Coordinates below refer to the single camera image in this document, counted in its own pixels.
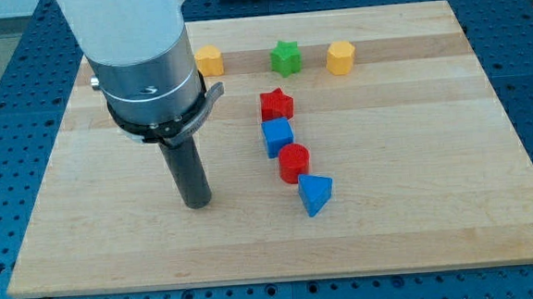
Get yellow block left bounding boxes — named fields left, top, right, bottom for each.
left=195, top=44, right=225, bottom=77

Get wooden board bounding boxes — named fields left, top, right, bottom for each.
left=7, top=1, right=533, bottom=299

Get blue cube block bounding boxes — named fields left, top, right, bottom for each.
left=261, top=117, right=294, bottom=158

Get green star block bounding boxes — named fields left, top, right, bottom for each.
left=270, top=41, right=303, bottom=78

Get red star block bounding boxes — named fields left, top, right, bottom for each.
left=259, top=88, right=294, bottom=122

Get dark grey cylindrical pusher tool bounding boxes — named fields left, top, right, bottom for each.
left=159, top=137, right=212, bottom=209

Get blue triangle block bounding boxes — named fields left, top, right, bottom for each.
left=298, top=174, right=333, bottom=218

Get yellow hexagon block right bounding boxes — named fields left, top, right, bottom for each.
left=326, top=41, right=356, bottom=76

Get red cylinder block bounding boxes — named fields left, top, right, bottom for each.
left=278, top=143, right=310, bottom=184

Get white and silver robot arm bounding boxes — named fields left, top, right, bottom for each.
left=56, top=0, right=224, bottom=146

